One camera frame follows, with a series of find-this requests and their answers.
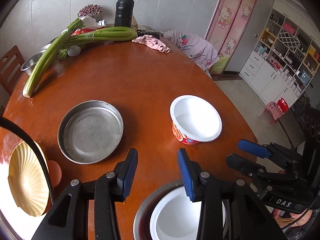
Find large red instant-noodle bowl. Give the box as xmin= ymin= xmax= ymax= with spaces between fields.
xmin=149 ymin=186 xmax=227 ymax=240

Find steel bowl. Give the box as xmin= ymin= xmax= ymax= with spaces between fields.
xmin=21 ymin=43 xmax=51 ymax=76
xmin=133 ymin=180 xmax=183 ymax=240

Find small red instant-noodle bowl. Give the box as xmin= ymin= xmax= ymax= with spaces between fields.
xmin=170 ymin=95 xmax=222 ymax=145

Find orange bear-shaped plate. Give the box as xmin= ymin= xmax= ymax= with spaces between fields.
xmin=48 ymin=160 xmax=62 ymax=187

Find steel pan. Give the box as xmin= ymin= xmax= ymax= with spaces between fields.
xmin=57 ymin=100 xmax=124 ymax=165

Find yellow shell-shaped plate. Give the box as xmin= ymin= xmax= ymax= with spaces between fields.
xmin=8 ymin=141 xmax=49 ymax=217

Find pink kids stool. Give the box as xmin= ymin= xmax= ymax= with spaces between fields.
xmin=263 ymin=101 xmax=284 ymax=124

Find red kids stool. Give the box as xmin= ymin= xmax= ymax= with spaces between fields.
xmin=277 ymin=98 xmax=289 ymax=114

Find black induction cooker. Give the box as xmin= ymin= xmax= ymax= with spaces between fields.
xmin=295 ymin=105 xmax=319 ymax=151

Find white shelf cabinet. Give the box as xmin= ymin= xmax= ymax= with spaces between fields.
xmin=240 ymin=0 xmax=319 ymax=106

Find lilac garment on chair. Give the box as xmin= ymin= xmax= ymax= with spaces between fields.
xmin=163 ymin=30 xmax=219 ymax=72

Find white foam net fruit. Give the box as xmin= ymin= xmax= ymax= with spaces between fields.
xmin=67 ymin=46 xmax=81 ymax=57

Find pink crumpled cloth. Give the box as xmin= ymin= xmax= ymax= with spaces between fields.
xmin=132 ymin=35 xmax=170 ymax=53

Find steel bowl at table back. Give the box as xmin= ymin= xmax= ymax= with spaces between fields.
xmin=21 ymin=43 xmax=51 ymax=76

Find pink Hello Kitty curtain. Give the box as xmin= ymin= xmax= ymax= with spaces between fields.
xmin=207 ymin=0 xmax=257 ymax=75

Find celery stalk front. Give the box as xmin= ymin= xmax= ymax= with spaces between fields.
xmin=22 ymin=18 xmax=84 ymax=98

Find celery bunch back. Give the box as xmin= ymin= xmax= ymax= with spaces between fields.
xmin=62 ymin=27 xmax=137 ymax=49

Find brown wooden chair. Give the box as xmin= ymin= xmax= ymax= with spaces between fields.
xmin=1 ymin=45 xmax=24 ymax=95

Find dark red flower bunch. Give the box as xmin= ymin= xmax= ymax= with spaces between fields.
xmin=77 ymin=4 xmax=102 ymax=17

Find black thermos bottle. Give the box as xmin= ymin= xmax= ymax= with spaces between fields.
xmin=114 ymin=0 xmax=134 ymax=28

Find black cable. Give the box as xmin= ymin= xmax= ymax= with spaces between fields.
xmin=0 ymin=115 xmax=54 ymax=204

